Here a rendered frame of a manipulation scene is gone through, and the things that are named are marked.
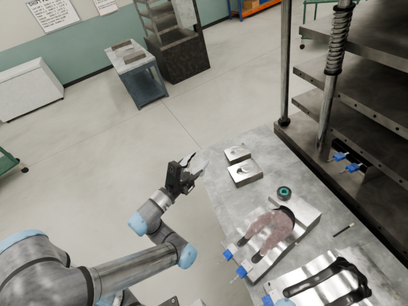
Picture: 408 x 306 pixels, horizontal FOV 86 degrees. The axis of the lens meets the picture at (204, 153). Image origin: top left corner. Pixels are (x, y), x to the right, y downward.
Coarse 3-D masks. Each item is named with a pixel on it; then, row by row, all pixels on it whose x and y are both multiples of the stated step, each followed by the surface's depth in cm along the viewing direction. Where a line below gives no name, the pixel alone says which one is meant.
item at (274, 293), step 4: (272, 292) 95; (276, 292) 94; (264, 296) 95; (268, 296) 95; (272, 296) 94; (276, 296) 93; (264, 300) 94; (268, 300) 94; (272, 300) 94; (276, 300) 92; (260, 304) 94; (264, 304) 94; (268, 304) 93; (272, 304) 93
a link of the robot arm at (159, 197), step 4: (156, 192) 77; (160, 192) 76; (164, 192) 77; (152, 196) 76; (156, 196) 76; (160, 196) 75; (164, 196) 76; (156, 200) 75; (160, 200) 75; (164, 200) 75; (168, 200) 76; (160, 204) 74; (164, 204) 75; (168, 204) 76; (164, 208) 75; (168, 208) 76
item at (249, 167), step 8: (248, 160) 158; (232, 168) 156; (240, 168) 156; (248, 168) 155; (256, 168) 151; (232, 176) 151; (240, 176) 149; (248, 176) 148; (256, 176) 149; (240, 184) 149
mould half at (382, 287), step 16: (320, 256) 100; (336, 256) 97; (352, 256) 102; (368, 256) 101; (304, 272) 100; (368, 272) 97; (272, 288) 98; (320, 288) 94; (336, 288) 91; (352, 288) 88; (384, 288) 92; (304, 304) 92; (320, 304) 91; (368, 304) 84; (384, 304) 88; (400, 304) 87
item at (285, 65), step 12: (288, 0) 125; (288, 12) 129; (288, 24) 134; (288, 36) 138; (288, 48) 143; (288, 60) 149; (288, 72) 155; (288, 84) 162; (288, 96) 169; (288, 120) 184
